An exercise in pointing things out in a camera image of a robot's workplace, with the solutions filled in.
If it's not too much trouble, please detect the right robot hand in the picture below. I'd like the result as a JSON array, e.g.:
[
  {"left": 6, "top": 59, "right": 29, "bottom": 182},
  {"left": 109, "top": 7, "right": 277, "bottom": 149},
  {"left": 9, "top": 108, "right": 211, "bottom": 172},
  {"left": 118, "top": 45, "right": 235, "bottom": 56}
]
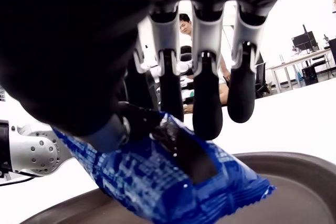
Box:
[{"left": 0, "top": 0, "right": 300, "bottom": 154}]

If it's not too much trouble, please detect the blue Oreo cookie package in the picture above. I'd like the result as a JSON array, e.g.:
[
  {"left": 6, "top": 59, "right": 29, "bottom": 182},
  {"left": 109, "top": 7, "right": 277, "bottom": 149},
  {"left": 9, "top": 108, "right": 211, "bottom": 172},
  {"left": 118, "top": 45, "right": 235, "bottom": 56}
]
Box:
[{"left": 51, "top": 111, "right": 276, "bottom": 224}]

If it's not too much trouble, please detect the seated person white shirt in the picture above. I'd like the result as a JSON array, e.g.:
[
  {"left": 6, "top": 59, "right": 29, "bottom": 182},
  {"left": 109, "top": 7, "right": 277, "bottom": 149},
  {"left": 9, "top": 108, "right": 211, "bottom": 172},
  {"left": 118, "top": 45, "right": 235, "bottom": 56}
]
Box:
[{"left": 178, "top": 13, "right": 233, "bottom": 114}]

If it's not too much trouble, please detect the black office chair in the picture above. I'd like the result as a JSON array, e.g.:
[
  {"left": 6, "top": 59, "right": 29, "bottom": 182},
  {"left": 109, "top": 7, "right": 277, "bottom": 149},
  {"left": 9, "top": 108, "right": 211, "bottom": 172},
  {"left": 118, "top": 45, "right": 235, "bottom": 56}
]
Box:
[{"left": 254, "top": 62, "right": 271, "bottom": 99}]

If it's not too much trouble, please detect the white office desk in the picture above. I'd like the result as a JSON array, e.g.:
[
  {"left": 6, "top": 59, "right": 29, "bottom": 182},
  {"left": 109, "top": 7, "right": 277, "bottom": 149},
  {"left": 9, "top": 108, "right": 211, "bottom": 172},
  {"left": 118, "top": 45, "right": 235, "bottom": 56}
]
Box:
[{"left": 267, "top": 48, "right": 336, "bottom": 94}]

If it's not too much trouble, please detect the black computer monitor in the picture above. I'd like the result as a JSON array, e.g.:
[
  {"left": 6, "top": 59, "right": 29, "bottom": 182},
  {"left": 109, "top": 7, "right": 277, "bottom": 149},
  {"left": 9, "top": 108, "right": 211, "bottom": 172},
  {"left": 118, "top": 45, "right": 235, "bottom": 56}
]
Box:
[{"left": 291, "top": 31, "right": 320, "bottom": 51}]

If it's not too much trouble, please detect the black computer tower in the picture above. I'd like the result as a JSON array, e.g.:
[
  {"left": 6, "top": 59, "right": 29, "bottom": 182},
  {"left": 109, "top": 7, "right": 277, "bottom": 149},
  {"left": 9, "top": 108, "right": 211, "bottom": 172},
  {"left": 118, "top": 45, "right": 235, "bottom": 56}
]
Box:
[{"left": 301, "top": 66, "right": 319, "bottom": 86}]

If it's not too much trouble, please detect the round brown tray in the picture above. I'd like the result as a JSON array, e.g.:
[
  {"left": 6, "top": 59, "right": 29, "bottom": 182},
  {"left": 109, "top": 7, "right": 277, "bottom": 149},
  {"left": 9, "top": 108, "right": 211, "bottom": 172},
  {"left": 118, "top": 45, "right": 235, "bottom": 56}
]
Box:
[{"left": 19, "top": 152, "right": 336, "bottom": 224}]

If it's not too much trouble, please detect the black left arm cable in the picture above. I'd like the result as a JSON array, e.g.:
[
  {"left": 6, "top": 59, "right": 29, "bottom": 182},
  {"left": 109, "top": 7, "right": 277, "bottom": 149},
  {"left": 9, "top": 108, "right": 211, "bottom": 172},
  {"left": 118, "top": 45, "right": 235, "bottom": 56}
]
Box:
[{"left": 0, "top": 176, "right": 36, "bottom": 187}]

